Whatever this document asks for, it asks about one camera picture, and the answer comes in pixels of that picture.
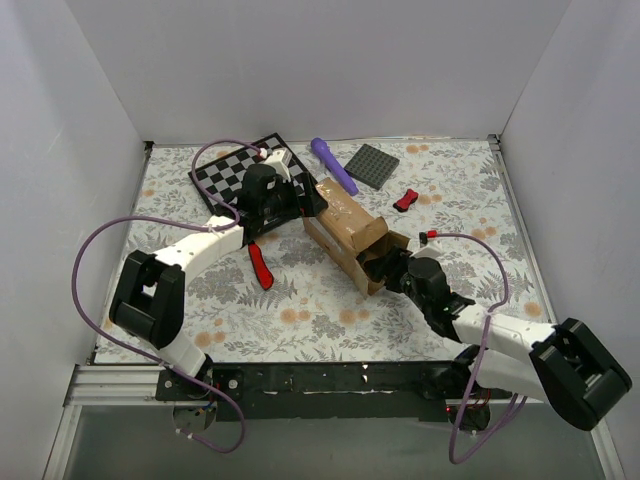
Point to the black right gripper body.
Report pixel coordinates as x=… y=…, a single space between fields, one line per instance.
x=388 y=267

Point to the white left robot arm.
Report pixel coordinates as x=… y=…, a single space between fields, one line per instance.
x=149 y=299

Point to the black white checkerboard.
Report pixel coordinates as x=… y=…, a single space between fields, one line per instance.
x=223 y=177

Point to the brown taped cardboard box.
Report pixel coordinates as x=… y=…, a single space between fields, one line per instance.
x=350 y=235

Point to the red black utility knife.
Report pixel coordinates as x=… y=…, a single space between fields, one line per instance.
x=263 y=274

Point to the purple cylindrical handle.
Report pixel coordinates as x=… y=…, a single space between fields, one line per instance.
x=322 y=151

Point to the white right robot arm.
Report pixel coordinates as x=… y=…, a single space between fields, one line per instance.
x=564 y=365

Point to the red black knife cap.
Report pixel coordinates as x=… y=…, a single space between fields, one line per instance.
x=406 y=201

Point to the dark grey studded plate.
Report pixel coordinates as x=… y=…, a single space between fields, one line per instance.
x=371 y=166

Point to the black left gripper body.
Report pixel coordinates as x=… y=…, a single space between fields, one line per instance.
x=304 y=201

